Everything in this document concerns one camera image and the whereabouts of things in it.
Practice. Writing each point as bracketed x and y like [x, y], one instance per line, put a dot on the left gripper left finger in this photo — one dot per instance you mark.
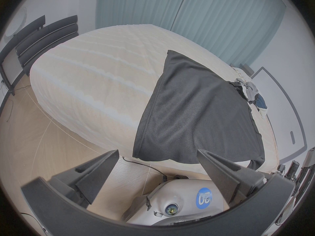
[93, 176]

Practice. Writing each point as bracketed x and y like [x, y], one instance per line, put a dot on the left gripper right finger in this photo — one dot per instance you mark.
[233, 178]

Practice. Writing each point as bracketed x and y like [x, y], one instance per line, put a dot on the black T-shirt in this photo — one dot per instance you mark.
[196, 119]

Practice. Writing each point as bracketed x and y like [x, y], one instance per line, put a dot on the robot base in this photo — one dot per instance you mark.
[182, 200]

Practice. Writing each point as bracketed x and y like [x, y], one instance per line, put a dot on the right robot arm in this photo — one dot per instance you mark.
[292, 168]

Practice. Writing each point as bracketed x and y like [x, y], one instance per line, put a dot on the white garment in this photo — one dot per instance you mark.
[263, 112]

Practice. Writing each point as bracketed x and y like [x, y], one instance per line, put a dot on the dark blue garment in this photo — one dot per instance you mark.
[261, 102]

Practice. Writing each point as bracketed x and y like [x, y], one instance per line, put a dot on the grey knitted garment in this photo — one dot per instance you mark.
[251, 91]

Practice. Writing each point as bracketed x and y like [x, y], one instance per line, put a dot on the bed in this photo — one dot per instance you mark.
[86, 70]

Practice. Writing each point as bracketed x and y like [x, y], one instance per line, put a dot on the white printed pillow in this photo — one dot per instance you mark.
[240, 72]

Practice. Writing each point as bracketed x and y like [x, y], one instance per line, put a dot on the grey bedside table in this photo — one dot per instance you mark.
[247, 69]

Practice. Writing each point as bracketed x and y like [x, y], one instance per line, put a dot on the blue-green curtain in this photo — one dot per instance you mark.
[226, 21]
[137, 6]

